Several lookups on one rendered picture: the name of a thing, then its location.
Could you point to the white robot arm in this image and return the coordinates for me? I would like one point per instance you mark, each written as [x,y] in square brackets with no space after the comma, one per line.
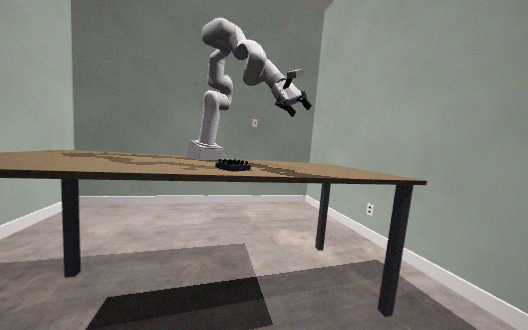
[226,37]

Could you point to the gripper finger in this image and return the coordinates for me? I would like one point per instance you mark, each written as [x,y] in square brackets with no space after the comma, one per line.
[285,106]
[304,100]

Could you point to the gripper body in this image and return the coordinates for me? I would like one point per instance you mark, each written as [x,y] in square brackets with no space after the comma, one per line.
[289,94]

